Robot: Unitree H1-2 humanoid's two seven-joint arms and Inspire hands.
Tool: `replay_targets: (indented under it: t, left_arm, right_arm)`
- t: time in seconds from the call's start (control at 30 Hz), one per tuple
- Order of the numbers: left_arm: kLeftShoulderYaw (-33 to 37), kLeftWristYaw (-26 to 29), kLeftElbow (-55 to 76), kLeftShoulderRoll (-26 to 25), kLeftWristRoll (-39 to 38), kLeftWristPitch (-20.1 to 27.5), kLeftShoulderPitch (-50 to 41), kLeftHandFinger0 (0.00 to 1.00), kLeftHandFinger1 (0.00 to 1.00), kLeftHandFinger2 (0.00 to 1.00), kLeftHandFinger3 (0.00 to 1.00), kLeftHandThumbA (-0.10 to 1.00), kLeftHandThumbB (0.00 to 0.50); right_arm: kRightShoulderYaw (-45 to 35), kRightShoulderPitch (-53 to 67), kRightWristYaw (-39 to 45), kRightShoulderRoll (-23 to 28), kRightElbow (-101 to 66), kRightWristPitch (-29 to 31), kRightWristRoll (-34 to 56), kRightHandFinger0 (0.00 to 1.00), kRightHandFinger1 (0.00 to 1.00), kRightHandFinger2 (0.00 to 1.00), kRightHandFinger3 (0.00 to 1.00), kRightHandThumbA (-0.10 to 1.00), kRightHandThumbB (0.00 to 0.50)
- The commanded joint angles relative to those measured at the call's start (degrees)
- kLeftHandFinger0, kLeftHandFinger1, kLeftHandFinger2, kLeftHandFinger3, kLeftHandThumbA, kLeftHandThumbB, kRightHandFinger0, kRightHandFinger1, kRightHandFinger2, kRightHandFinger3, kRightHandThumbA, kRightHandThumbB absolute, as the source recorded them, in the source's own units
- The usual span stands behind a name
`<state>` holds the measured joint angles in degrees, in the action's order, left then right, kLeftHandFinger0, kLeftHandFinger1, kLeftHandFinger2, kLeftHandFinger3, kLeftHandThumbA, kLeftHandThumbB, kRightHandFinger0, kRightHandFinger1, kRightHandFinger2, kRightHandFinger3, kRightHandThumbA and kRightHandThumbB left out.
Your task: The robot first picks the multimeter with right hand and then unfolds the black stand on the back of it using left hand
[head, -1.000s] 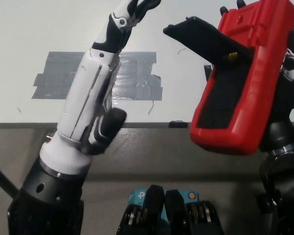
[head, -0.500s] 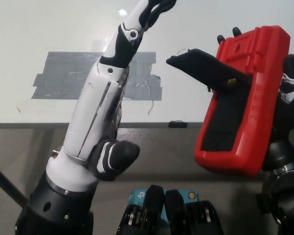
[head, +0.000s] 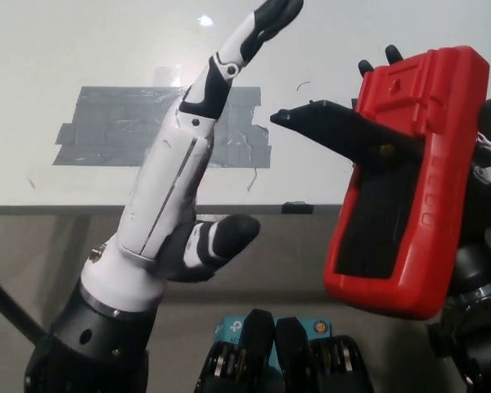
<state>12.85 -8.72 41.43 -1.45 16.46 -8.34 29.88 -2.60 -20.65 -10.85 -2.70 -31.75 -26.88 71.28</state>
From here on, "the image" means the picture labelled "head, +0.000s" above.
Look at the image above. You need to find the grey duct tape patch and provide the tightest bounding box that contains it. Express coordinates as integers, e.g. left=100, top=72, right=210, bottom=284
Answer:
left=52, top=84, right=273, bottom=169

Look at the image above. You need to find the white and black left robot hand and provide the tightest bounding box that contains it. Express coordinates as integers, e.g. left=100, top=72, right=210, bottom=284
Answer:
left=80, top=0, right=305, bottom=318

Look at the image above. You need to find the black diagonal table leg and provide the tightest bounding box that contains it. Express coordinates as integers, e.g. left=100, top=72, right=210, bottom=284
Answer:
left=0, top=268, right=50, bottom=353

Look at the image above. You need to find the red digital multimeter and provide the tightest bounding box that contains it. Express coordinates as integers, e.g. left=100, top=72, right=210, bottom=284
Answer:
left=269, top=45, right=491, bottom=321

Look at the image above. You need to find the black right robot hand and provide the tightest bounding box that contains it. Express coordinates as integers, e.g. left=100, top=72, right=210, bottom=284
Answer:
left=358, top=43, right=491, bottom=296

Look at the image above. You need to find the small black tape strip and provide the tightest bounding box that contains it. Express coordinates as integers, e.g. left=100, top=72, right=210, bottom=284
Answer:
left=281, top=200, right=314, bottom=215

